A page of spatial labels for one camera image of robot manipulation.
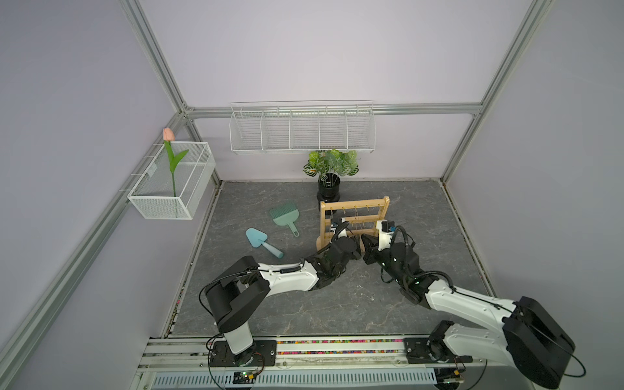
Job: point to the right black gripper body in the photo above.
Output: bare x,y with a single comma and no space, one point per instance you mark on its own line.
383,261

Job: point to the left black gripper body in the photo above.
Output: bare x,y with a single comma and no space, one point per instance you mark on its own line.
357,253

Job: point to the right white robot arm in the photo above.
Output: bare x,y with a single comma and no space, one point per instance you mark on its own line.
520,334

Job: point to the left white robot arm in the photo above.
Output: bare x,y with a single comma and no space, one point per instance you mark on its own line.
233,297

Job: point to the wooden jewelry display stand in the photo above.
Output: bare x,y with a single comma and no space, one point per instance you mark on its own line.
364,217

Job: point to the teal small shovel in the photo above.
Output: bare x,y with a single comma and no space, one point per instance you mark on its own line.
258,239

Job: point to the potted green plant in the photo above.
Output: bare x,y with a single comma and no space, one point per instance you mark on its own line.
328,166

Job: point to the pink artificial tulip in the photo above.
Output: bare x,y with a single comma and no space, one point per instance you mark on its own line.
173,158

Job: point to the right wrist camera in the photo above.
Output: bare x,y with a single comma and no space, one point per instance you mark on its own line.
386,231

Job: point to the white wire wall shelf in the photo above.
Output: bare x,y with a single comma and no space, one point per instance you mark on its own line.
302,126

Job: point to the white slotted cable duct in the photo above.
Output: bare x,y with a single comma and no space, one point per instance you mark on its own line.
346,378

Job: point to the white mesh wall basket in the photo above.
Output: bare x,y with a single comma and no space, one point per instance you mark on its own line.
152,192

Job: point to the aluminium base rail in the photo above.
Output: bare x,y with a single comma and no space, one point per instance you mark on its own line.
293,353

